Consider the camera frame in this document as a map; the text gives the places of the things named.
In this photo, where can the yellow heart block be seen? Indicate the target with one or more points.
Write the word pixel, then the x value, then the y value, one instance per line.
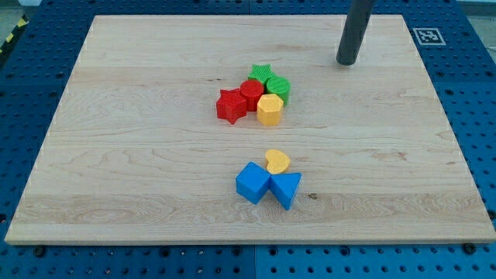
pixel 277 162

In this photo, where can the white fiducial marker tag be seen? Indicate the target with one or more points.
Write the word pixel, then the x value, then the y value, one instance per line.
pixel 427 36

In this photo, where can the yellow black hazard tape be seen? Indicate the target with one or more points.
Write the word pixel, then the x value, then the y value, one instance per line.
pixel 14 35

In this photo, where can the blue cube block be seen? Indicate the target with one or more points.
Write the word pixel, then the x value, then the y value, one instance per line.
pixel 252 182

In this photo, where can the light wooden board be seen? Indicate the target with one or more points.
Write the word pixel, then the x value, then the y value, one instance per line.
pixel 136 155

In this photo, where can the red cylinder block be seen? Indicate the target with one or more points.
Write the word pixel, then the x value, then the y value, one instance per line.
pixel 251 90

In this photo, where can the green cylinder block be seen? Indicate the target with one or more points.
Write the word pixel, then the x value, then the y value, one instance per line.
pixel 280 86

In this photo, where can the red star block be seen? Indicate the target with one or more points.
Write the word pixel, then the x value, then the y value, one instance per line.
pixel 231 105

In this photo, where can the yellow hexagon block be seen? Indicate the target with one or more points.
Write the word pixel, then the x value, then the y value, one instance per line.
pixel 270 109

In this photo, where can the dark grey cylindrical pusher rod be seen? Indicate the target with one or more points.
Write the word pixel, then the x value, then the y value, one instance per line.
pixel 354 29

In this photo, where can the green star block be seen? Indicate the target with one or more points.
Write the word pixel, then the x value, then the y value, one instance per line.
pixel 261 73

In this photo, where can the blue triangle block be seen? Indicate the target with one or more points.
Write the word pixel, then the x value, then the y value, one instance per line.
pixel 284 187

